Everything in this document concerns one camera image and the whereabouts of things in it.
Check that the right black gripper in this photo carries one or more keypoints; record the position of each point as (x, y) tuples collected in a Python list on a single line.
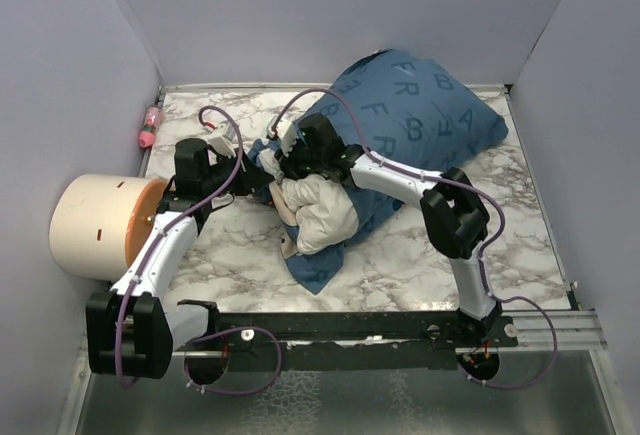
[(287, 163)]

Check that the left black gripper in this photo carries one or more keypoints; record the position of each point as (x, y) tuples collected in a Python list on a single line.
[(252, 176)]

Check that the white pillow with red logo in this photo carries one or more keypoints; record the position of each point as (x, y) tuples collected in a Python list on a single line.
[(318, 210)]

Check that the blue lettered pillowcase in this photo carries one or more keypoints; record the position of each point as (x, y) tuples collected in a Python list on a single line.
[(409, 110)]

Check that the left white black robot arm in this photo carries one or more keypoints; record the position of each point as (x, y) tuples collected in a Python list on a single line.
[(129, 332)]

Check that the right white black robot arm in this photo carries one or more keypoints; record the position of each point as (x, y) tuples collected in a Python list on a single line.
[(455, 218)]

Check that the pink small bottle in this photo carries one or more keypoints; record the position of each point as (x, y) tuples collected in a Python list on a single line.
[(152, 120)]

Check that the cream cylinder with orange lid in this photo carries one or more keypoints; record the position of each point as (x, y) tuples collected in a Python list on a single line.
[(101, 222)]

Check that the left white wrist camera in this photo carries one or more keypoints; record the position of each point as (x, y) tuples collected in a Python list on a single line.
[(223, 139)]

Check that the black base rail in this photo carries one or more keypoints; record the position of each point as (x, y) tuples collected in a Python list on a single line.
[(344, 341)]

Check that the aluminium frame rail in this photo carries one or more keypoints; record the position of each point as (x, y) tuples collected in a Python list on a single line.
[(575, 329)]

